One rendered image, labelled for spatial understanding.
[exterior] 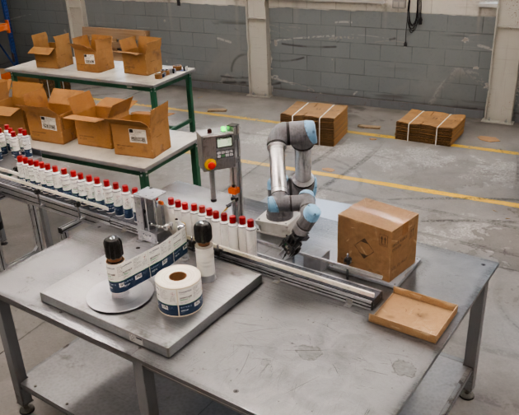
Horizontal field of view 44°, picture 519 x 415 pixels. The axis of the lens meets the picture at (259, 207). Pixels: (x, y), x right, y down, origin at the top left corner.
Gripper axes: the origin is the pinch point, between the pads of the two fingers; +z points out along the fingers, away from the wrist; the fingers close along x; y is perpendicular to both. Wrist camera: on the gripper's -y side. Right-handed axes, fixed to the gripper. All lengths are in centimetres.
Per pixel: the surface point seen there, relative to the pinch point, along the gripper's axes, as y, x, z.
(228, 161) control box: -9, -52, -15
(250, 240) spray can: 2.3, -18.1, 5.0
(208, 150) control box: -1, -61, -19
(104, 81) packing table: -247, -329, 210
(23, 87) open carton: -106, -297, 153
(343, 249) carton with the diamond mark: -20.0, 17.9, -10.9
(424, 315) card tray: -2, 66, -27
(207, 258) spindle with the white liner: 30.9, -23.2, 4.7
